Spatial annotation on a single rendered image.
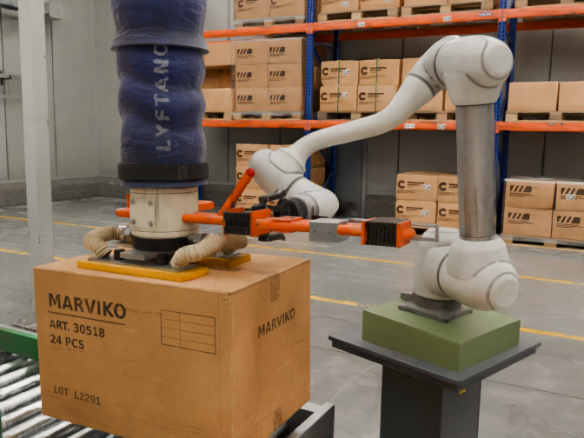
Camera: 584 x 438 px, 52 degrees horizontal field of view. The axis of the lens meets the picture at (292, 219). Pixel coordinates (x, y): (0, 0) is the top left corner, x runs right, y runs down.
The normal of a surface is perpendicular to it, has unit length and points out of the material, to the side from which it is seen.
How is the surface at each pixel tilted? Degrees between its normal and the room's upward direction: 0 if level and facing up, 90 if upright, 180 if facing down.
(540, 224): 90
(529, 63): 90
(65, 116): 90
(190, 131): 73
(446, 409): 90
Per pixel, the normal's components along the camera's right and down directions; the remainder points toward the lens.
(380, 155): -0.45, 0.11
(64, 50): 0.89, 0.08
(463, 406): 0.68, 0.11
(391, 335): -0.73, 0.08
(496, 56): 0.34, 0.07
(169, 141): 0.39, -0.15
